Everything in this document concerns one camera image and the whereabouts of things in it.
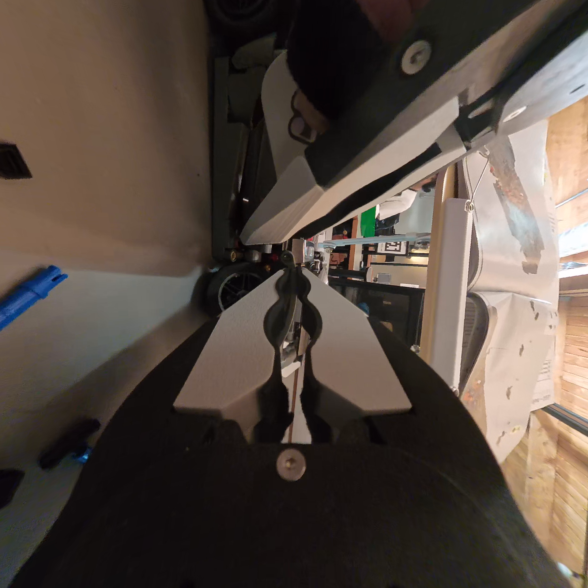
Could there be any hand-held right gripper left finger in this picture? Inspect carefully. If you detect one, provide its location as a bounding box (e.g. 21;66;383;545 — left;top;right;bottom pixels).
174;269;295;444

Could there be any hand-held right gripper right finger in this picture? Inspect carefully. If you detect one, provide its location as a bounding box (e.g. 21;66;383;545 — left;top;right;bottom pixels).
296;268;412;444

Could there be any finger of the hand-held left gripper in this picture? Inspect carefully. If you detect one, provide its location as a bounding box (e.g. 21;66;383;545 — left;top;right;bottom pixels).
294;125;471;242
240;97;466;246

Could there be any grey lego car model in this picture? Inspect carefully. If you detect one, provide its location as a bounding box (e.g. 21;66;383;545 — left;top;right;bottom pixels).
204;0;332;323

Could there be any lego instruction booklet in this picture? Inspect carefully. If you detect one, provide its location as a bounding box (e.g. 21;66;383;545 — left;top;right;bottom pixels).
461;119;562;463

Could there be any cluster of small lego connectors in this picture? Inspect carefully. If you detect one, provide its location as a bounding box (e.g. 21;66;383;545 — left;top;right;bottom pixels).
0;417;102;509

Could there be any blue lego pin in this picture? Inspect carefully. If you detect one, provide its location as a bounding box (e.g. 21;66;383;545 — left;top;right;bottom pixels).
0;265;69;332

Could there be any small black lego bush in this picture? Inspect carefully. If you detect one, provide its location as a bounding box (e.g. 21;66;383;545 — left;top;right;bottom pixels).
0;142;33;180

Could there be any person's left hand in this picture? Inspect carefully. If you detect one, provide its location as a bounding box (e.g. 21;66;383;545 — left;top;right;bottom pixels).
289;0;415;144

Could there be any black shelf unit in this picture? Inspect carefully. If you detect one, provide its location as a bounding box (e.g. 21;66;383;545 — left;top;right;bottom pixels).
328;266;426;351

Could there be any white book stand ledge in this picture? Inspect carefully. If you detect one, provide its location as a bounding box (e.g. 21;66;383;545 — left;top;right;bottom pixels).
420;197;474;397

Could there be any white paper sign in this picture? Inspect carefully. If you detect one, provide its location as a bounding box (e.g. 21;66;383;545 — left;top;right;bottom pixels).
530;357;560;410

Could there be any black metal rail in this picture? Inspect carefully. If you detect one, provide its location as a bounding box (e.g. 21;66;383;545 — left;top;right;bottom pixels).
534;403;588;438

